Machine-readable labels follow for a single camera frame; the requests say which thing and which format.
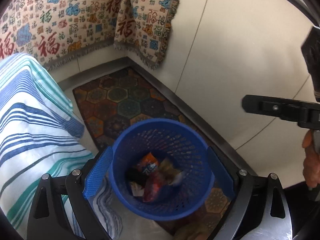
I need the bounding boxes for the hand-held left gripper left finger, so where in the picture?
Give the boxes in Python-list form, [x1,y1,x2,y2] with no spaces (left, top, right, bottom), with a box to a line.
[26,146,114,240]

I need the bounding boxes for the white paper food wrapper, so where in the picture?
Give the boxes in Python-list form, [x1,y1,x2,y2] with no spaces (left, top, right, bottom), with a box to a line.
[172,171,184,185]

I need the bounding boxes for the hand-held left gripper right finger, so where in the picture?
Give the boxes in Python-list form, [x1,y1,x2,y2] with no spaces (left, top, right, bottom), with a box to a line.
[206,146,292,240]

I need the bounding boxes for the striped tablecloth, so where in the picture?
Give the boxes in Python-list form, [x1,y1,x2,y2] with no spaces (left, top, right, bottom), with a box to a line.
[0,52,123,240]

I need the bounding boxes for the orange yellow snack packet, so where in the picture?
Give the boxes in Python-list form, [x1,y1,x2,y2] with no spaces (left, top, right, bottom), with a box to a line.
[160,157,180,178]

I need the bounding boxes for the orange snack wrapper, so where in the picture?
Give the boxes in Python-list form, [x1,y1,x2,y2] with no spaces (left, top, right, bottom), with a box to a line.
[136,152,160,177]

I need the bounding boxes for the red snack packet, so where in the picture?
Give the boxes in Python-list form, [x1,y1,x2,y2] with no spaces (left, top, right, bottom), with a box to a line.
[144,172,173,203]

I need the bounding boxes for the hexagon patterned floor mat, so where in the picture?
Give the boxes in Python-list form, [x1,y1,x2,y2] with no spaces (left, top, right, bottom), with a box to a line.
[72,66,250,236]

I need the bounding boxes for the small white paper wrapper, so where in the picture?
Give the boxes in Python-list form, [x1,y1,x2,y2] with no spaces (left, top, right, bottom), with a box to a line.
[130,181,145,197]

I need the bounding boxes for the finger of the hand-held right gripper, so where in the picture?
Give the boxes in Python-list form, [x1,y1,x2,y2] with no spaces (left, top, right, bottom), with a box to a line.
[301,26,320,97]
[241,94,320,131]

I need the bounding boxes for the large printed blanket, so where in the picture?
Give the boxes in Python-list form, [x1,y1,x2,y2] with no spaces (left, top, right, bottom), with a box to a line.
[0,0,128,71]

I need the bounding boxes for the blue plastic waste basket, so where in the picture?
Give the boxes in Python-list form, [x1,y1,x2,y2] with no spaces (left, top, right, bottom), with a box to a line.
[111,119,215,222]

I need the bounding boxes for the person's right hand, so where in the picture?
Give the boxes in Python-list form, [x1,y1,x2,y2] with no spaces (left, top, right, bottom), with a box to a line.
[302,130,320,188]

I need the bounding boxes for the white base cabinet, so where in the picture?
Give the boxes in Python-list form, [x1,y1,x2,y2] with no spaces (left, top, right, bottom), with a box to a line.
[160,0,320,188]

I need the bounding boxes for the narrow printed blanket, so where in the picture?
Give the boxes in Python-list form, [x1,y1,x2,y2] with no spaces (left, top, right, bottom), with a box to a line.
[114,0,187,70]

